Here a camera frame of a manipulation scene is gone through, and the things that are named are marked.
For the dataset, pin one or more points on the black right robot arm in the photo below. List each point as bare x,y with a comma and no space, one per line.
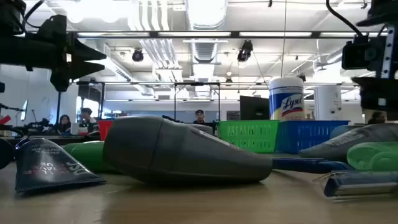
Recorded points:
382,12

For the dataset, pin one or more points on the Lysol wipes canister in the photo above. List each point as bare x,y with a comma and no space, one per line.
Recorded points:
286,99

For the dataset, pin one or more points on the blue plastic basket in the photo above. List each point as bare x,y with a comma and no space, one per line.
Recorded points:
301,137

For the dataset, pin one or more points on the black round object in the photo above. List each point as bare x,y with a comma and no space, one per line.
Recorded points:
5,154

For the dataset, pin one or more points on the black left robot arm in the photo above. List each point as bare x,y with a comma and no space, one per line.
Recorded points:
11,14

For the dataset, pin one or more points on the dark background table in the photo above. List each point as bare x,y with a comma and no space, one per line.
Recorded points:
56,139

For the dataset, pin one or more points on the black ceiling camera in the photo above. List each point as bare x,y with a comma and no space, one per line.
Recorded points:
245,51
137,56

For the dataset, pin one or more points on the large gray toiletry tube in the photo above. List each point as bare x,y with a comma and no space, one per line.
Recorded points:
174,152

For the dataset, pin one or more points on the person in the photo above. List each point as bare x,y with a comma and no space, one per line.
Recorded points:
199,116
87,119
63,125
377,118

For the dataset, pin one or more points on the red plastic basket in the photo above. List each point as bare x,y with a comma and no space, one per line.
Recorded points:
105,129

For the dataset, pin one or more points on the black background robot arm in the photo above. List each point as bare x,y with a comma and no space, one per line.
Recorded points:
167,118

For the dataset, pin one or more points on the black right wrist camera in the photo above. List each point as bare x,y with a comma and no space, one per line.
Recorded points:
357,54

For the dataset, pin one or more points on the black computer monitor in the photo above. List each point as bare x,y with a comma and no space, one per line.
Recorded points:
253,109

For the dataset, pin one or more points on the green travel bottle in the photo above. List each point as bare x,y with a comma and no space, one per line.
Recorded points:
88,157
376,157

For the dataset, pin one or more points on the dark shave butter tube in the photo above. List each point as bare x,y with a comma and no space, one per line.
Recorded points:
49,168

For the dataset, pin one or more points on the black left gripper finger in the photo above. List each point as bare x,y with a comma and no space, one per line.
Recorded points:
85,53
85,69

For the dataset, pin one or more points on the white round pillar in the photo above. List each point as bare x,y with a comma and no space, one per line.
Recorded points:
328,102

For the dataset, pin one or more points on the green plastic basket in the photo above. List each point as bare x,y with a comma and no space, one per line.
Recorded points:
248,137

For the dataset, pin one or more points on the black background station frame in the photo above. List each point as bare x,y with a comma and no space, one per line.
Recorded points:
196,84
102,99

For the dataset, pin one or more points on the background monitor screen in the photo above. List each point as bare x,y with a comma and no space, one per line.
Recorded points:
24,110

